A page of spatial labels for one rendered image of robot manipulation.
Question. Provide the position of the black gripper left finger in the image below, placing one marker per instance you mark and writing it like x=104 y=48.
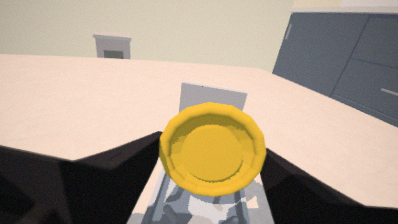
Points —
x=100 y=189

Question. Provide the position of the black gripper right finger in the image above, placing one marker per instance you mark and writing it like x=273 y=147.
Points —
x=296 y=197

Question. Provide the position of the grey dish rack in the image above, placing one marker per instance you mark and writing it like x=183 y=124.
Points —
x=170 y=204

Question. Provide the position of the yellow plate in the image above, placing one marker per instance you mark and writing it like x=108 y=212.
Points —
x=212 y=149

